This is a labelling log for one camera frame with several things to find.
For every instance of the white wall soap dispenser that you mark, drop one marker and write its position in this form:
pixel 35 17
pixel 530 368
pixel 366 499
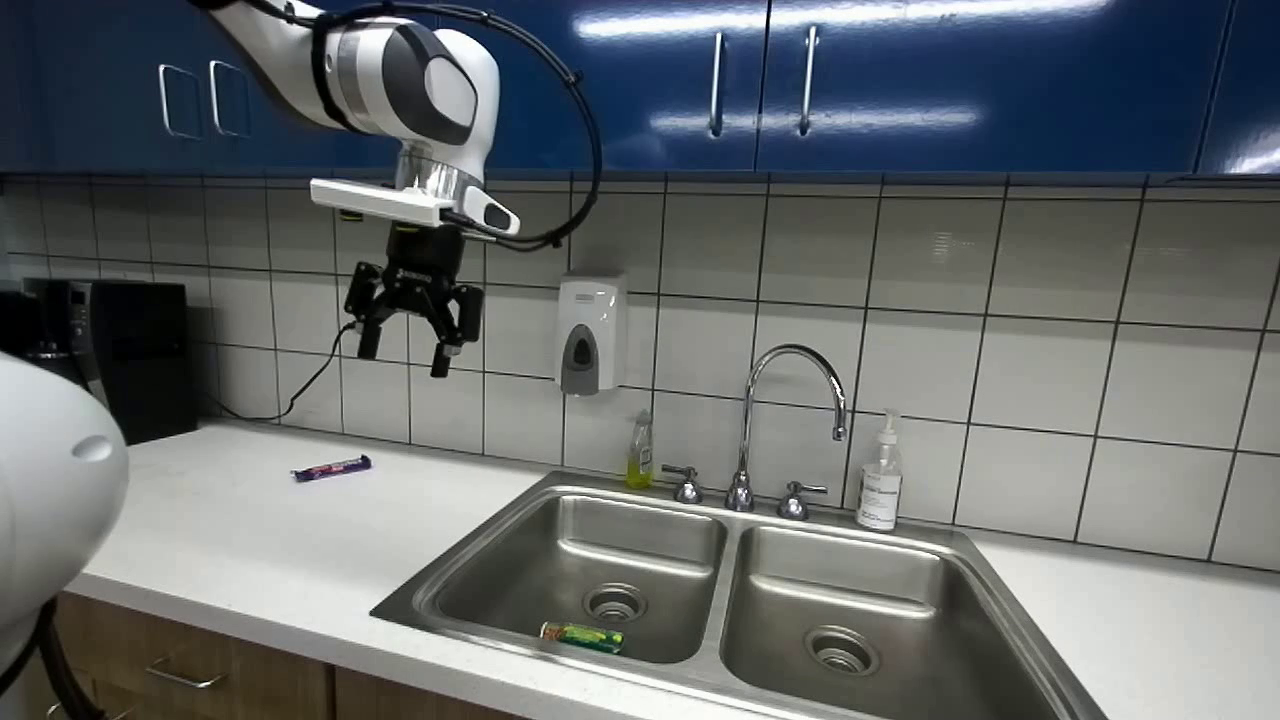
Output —
pixel 588 315

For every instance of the wooden drawer front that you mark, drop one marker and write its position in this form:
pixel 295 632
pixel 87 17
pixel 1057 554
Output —
pixel 241 654

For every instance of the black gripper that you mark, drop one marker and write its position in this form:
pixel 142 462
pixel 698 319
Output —
pixel 425 260

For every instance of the wooden under-sink panel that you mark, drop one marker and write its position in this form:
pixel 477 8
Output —
pixel 402 701

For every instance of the black coffee maker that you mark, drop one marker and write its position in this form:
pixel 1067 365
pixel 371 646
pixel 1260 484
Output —
pixel 142 352

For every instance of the clear pump soap bottle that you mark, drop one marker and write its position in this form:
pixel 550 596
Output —
pixel 876 492

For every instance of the stainless steel double sink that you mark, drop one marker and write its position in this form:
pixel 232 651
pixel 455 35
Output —
pixel 726 600

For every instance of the green granola bar wrapper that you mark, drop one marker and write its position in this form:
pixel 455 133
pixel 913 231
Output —
pixel 581 637

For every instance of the green dish soap bottle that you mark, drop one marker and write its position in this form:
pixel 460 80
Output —
pixel 640 464

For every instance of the blue cabinet door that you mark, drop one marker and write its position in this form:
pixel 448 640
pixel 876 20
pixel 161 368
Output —
pixel 1253 80
pixel 987 80
pixel 640 80
pixel 94 80
pixel 253 133

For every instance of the steel sink drain strainer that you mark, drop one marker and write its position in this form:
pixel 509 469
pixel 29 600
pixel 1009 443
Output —
pixel 841 651
pixel 615 600

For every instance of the chrome gooseneck faucet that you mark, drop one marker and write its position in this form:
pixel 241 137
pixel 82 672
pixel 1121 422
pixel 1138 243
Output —
pixel 736 499

